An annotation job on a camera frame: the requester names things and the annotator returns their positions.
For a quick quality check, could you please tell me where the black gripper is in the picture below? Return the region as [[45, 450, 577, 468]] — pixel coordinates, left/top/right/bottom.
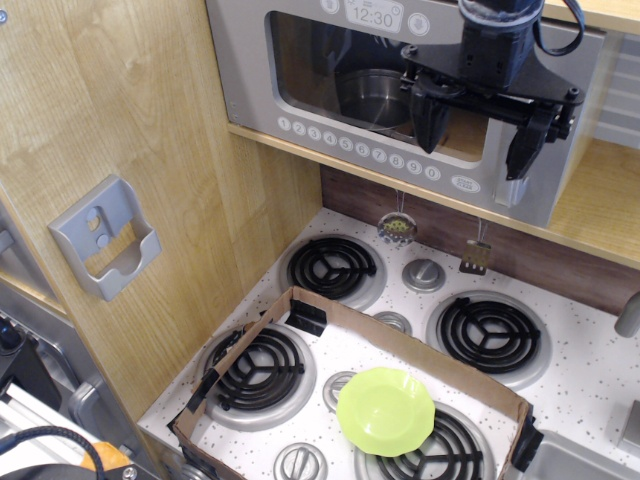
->
[[402, 20, 584, 181]]

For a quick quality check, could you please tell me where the grey toy microwave door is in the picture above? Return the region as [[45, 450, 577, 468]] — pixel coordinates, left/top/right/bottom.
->
[[206, 1, 606, 226]]

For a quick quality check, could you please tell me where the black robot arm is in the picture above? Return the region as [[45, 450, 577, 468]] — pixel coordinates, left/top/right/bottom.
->
[[401, 1, 585, 181]]

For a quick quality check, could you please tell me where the stainless steel pot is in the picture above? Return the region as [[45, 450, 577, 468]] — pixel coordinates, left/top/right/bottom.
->
[[334, 69, 418, 144]]

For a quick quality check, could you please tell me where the hanging small spatula toy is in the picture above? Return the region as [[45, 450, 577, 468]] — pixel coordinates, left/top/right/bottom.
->
[[459, 218, 491, 276]]

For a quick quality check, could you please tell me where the hanging round strainer toy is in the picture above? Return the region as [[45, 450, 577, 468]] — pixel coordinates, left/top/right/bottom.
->
[[377, 190, 418, 248]]

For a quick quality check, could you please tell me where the grey back stove knob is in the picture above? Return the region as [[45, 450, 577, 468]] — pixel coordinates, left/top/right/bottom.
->
[[402, 259, 446, 293]]

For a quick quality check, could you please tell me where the grey stove knob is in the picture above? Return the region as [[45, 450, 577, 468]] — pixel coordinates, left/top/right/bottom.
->
[[322, 371, 355, 413], [402, 259, 446, 293], [273, 442, 328, 480]]

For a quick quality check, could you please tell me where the back left black burner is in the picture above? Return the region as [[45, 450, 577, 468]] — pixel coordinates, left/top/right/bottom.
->
[[278, 235, 387, 311]]

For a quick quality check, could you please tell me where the black burner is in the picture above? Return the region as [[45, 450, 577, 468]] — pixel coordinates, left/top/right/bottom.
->
[[354, 402, 497, 480], [278, 235, 387, 311], [205, 325, 317, 432], [424, 290, 552, 390]]

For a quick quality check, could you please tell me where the back right black burner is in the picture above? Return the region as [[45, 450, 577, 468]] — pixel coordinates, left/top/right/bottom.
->
[[424, 290, 552, 390]]

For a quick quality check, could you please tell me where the grey centre small knob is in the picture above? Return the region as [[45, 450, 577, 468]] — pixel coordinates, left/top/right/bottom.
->
[[373, 311, 413, 336]]

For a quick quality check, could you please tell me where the grey sink faucet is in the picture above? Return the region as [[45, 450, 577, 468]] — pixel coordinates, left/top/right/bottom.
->
[[614, 292, 640, 338]]

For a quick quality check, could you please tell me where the green plastic plate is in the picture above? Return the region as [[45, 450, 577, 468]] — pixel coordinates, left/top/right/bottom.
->
[[336, 367, 436, 457]]

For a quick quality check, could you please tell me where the grey middle stove knob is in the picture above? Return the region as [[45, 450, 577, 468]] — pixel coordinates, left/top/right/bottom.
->
[[322, 371, 355, 413]]

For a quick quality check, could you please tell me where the front right black burner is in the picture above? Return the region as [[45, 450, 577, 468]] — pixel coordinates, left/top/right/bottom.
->
[[354, 402, 497, 480]]

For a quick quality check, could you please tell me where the front left black burner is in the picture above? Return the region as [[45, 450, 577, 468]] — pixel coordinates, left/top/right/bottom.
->
[[205, 325, 317, 432]]

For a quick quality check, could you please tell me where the grey front stove knob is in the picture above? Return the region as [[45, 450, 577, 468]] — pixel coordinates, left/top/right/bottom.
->
[[273, 442, 328, 480]]

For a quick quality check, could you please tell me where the orange object bottom left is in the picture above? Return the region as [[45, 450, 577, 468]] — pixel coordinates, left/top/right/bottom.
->
[[80, 441, 131, 472]]

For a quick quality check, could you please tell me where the brown cardboard frame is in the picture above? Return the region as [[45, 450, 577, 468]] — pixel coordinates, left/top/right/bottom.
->
[[170, 288, 543, 479]]

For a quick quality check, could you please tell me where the grey wall phone holder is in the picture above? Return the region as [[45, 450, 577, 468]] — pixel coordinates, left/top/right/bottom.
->
[[48, 175, 162, 301]]

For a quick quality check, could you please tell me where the grey oven door handle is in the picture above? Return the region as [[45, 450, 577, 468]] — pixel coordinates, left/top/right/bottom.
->
[[68, 380, 107, 437]]

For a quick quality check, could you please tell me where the black braided cable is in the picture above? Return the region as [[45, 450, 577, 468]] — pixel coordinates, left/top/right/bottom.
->
[[0, 425, 109, 480]]

